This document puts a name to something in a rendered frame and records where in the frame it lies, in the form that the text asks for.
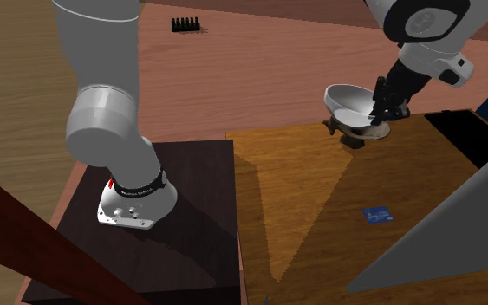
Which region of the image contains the black ribbed rack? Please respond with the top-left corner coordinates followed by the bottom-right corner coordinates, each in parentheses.
top-left (170, 16), bottom-right (202, 35)

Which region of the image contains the white bowl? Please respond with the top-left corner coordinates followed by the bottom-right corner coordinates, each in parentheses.
top-left (322, 83), bottom-right (380, 128)

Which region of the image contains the brown wooden table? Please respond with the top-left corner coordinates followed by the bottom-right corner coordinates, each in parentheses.
top-left (225, 108), bottom-right (488, 305)

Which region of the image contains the dark red wooden beam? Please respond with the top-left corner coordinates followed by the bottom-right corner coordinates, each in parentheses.
top-left (0, 165), bottom-right (150, 305)

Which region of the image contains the blue card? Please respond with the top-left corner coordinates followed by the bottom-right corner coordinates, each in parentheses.
top-left (361, 205), bottom-right (394, 225)

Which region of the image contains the dark robot stand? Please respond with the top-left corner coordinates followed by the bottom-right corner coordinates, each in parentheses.
top-left (21, 139), bottom-right (243, 305)

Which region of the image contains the grey flat panel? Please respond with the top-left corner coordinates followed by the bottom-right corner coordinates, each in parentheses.
top-left (345, 141), bottom-right (488, 295)

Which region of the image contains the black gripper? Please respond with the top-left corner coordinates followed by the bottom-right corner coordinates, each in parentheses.
top-left (369, 59), bottom-right (433, 127)

